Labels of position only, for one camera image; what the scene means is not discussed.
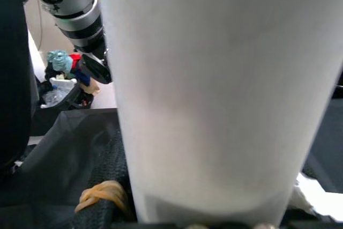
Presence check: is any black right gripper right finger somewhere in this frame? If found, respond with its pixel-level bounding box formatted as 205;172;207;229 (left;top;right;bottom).
288;159;343;224

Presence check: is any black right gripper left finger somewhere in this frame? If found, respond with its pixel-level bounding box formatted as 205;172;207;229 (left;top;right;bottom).
71;125;139;229

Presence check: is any white plastic table leg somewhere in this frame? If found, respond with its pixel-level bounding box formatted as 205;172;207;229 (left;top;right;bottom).
92;0;343;227

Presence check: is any black tablecloth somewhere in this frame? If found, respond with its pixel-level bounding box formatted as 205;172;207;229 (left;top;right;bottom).
16;97;343;229

